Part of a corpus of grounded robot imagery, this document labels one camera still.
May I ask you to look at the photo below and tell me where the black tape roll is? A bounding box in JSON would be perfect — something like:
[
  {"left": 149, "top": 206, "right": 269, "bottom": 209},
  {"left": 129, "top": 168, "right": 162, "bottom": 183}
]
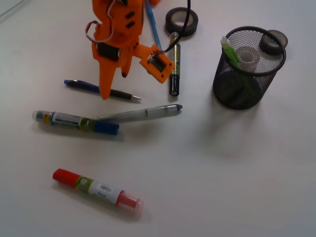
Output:
[{"left": 165, "top": 7, "right": 198, "bottom": 37}]

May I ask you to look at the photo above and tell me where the silver grey pen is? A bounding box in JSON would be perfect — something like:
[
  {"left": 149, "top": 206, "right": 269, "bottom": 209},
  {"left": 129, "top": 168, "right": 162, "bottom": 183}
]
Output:
[{"left": 99, "top": 104, "right": 183, "bottom": 122}]

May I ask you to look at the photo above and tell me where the blue cap whiteboard marker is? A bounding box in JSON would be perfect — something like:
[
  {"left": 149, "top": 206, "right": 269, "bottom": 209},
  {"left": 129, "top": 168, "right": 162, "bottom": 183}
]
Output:
[{"left": 32, "top": 110, "right": 119, "bottom": 135}]

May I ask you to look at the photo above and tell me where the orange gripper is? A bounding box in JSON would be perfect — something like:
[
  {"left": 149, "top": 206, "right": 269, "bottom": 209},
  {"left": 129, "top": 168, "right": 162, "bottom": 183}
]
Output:
[{"left": 91, "top": 9, "right": 149, "bottom": 100}]

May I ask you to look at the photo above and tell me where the black camera cable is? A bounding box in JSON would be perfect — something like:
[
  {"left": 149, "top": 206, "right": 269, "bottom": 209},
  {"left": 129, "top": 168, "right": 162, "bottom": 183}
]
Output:
[{"left": 163, "top": 0, "right": 192, "bottom": 53}]

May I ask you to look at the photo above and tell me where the light blue pen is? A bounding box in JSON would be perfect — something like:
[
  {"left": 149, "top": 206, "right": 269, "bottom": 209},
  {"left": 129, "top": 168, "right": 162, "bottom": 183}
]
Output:
[{"left": 145, "top": 0, "right": 161, "bottom": 49}]

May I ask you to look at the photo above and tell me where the green mechanical pencil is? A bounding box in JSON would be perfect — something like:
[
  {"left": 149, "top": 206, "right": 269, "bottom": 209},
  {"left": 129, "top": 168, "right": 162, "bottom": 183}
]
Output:
[{"left": 220, "top": 36, "right": 255, "bottom": 96}]

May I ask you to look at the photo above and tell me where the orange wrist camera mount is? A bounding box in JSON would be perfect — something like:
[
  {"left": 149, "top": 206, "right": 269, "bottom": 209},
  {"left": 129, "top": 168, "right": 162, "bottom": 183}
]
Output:
[{"left": 140, "top": 44, "right": 175, "bottom": 83}]

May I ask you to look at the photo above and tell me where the black mesh pen holder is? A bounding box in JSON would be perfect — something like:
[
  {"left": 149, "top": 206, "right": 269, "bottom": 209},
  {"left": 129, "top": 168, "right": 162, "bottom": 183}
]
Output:
[{"left": 213, "top": 26, "right": 288, "bottom": 110}]

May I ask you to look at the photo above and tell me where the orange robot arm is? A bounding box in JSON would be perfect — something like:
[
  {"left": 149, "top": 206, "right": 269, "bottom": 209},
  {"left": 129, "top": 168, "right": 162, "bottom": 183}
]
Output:
[{"left": 92, "top": 0, "right": 158, "bottom": 100}]

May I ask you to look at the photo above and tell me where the red cap whiteboard marker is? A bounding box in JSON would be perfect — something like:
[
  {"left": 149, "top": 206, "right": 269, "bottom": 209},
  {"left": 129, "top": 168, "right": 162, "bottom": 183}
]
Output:
[{"left": 52, "top": 168, "right": 143, "bottom": 213}]

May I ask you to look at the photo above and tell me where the black cap whiteboard marker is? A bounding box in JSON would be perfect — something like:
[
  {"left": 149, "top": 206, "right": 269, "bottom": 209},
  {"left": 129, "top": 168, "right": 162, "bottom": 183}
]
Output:
[{"left": 169, "top": 43, "right": 181, "bottom": 97}]

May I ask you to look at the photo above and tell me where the dark blue mechanical pencil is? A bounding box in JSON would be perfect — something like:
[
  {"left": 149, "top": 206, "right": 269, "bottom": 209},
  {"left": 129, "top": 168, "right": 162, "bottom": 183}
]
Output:
[{"left": 64, "top": 79, "right": 141, "bottom": 102}]

